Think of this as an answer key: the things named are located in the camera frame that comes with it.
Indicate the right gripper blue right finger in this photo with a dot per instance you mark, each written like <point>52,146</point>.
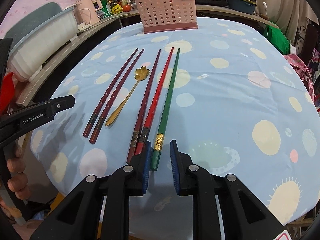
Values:
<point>174,165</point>

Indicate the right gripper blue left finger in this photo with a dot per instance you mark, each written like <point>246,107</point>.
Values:
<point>148,157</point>

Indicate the green chopstick group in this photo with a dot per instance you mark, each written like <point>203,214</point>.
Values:
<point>164,119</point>

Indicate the red chopstick group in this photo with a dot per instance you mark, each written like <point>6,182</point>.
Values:
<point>151,113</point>

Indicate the dark maroon chopstick group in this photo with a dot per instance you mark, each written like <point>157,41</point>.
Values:
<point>139,122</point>

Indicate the gold flower spoon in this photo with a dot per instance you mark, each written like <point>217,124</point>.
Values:
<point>140,75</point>

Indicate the person's left hand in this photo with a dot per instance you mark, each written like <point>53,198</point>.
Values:
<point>18,184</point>

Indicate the white dish drainer bin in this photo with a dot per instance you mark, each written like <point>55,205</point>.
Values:
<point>37,36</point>

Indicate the light blue patterned tablecloth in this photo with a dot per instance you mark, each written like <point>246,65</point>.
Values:
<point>237,107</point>

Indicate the pink electric kettle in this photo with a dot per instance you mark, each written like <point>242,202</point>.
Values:
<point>86,11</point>

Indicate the pink perforated utensil basket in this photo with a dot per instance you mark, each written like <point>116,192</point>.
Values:
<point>167,15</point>

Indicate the green bottle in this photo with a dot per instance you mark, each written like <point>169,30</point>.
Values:
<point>105,11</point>

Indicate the red tomato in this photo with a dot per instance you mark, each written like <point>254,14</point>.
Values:
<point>126,8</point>

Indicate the yellow snack packet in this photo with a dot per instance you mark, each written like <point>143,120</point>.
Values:
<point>116,9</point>

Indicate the pink floral cloth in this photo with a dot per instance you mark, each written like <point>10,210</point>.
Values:
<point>303,72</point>

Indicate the green plastic bag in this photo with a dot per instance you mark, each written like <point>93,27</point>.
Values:
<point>277,39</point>

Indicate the yellow oil bottle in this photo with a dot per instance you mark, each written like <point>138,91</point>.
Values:
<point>124,2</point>

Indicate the beige curtain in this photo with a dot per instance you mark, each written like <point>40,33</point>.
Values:
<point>288,15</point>

